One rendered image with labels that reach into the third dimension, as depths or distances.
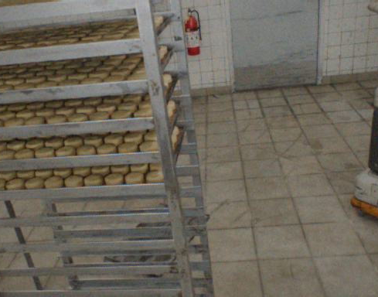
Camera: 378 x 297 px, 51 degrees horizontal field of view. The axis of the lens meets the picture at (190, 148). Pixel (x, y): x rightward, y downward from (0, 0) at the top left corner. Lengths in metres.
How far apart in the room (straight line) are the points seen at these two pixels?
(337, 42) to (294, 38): 0.50
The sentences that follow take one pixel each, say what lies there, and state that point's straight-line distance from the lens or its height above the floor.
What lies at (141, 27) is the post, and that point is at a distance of 0.85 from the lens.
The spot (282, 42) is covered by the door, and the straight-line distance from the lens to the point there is 4.95.
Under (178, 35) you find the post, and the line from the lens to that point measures 1.30.
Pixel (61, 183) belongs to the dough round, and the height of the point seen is 1.05.
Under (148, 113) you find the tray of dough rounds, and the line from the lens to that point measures 0.97.
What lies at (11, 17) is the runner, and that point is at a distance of 0.98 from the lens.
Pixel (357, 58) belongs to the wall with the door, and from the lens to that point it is 5.19.
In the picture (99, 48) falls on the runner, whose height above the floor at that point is 1.41.
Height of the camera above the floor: 1.57
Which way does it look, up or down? 26 degrees down
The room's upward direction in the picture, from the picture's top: 7 degrees counter-clockwise
